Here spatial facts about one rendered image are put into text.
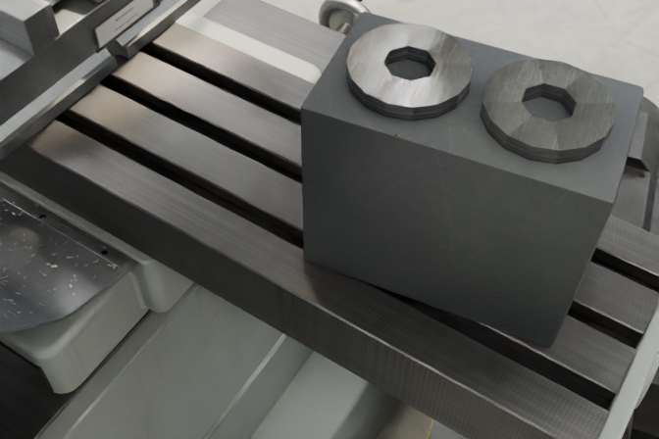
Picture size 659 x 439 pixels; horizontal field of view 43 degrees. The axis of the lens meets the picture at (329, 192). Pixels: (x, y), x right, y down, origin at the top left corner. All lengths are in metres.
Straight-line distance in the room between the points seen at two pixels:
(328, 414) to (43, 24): 0.88
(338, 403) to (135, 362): 0.60
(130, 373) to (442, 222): 0.47
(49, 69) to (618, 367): 0.59
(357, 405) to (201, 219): 0.80
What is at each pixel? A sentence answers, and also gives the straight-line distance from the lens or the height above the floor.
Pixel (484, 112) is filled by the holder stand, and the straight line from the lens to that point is 0.57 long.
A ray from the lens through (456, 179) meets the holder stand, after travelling 0.57.
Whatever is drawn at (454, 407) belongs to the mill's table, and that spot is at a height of 0.91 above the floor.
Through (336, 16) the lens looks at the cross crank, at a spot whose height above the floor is 0.66.
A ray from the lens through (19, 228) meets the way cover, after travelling 0.88.
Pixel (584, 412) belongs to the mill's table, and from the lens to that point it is 0.68.
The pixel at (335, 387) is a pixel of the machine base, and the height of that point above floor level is 0.20.
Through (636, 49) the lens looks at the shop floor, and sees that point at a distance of 2.54.
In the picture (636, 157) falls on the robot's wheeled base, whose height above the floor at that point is 0.61.
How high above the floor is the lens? 1.53
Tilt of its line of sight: 50 degrees down
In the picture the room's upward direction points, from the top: 1 degrees clockwise
